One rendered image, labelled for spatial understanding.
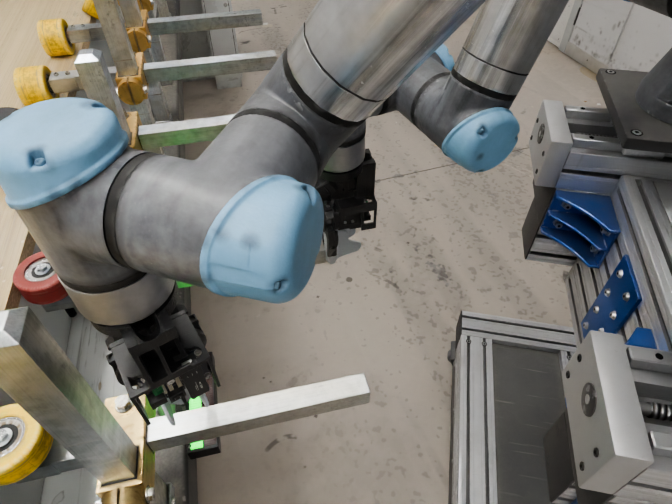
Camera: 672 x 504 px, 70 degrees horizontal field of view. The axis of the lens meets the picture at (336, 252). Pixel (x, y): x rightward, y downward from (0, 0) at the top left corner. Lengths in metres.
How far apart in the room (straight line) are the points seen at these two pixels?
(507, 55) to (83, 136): 0.39
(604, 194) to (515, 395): 0.69
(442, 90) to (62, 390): 0.47
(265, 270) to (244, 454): 1.30
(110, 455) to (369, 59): 0.45
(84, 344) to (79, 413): 0.58
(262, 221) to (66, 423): 0.31
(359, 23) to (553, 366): 1.33
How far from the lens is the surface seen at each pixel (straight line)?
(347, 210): 0.70
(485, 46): 0.54
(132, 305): 0.38
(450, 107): 0.55
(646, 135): 0.83
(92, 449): 0.56
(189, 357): 0.45
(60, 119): 0.33
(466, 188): 2.34
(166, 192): 0.28
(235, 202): 0.26
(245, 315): 1.79
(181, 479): 0.79
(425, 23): 0.30
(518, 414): 1.42
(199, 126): 0.91
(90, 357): 1.05
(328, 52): 0.31
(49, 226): 0.33
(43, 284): 0.78
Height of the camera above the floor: 1.42
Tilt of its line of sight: 47 degrees down
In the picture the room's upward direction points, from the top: straight up
